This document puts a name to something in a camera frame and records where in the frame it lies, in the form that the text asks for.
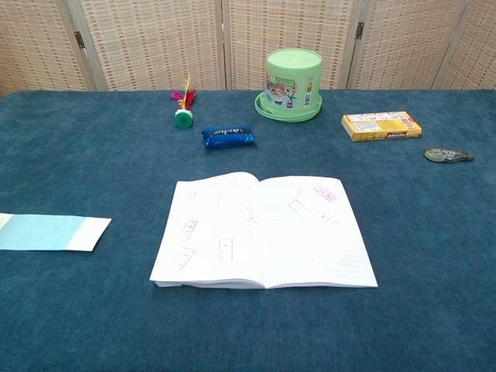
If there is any blue felt table cloth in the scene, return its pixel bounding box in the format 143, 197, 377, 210
0, 89, 496, 372

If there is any woven folding screen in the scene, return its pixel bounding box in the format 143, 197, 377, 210
0, 0, 496, 98

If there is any blue snack packet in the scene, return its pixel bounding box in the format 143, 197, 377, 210
201, 124, 257, 150

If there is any yellow cardboard box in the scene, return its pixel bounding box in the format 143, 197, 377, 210
341, 111, 422, 143

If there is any green plastic bucket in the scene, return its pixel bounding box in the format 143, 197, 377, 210
254, 47, 323, 123

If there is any light blue tasselled bookmark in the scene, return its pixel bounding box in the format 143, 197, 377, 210
0, 212, 112, 253

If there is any white lined notebook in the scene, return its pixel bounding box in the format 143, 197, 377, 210
149, 171, 379, 291

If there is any colourful feather shuttlecock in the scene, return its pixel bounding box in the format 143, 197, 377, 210
170, 74, 198, 129

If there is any dark correction tape dispenser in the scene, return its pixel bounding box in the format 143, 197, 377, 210
423, 146, 475, 164

